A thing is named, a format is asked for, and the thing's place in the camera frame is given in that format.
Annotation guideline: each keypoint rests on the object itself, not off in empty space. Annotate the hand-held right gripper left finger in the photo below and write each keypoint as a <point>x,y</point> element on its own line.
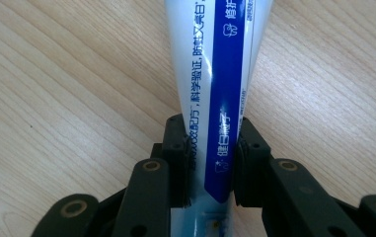
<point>175,154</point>

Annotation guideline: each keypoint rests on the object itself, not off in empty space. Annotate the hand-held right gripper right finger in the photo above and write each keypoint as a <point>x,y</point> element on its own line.
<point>251,164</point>

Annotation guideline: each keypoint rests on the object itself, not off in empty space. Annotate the white and blue toothpaste tube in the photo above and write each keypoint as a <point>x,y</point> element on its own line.
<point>225,65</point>

